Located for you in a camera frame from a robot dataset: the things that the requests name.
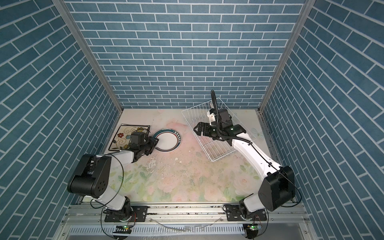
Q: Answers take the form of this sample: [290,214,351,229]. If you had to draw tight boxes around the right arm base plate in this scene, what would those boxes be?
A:
[222,204,267,222]

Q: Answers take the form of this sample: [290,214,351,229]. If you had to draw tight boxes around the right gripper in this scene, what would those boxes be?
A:
[194,121,224,139]

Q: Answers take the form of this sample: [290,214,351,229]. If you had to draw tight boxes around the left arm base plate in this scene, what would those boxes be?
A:
[103,206,149,223]

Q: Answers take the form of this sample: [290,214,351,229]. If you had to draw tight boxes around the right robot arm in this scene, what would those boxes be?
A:
[194,122,296,220]

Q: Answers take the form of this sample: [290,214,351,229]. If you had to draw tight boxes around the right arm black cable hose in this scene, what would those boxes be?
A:
[210,89,253,144]

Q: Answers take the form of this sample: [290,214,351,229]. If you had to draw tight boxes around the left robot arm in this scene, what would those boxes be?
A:
[67,133,159,212]

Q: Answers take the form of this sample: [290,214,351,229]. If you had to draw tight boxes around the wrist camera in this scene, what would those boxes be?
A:
[130,132,147,150]
[207,109,217,126]

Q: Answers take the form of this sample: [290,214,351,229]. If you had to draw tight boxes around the round plate red rim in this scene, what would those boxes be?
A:
[153,129,182,153]

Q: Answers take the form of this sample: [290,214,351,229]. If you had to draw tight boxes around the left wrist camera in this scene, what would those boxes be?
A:
[130,132,147,150]

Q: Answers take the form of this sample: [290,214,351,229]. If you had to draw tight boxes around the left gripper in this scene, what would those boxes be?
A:
[138,135,159,155]

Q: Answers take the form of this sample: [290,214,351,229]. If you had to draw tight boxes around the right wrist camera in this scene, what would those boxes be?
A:
[207,109,217,126]

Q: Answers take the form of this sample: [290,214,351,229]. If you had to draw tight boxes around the floral black square plate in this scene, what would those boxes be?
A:
[108,124,150,152]

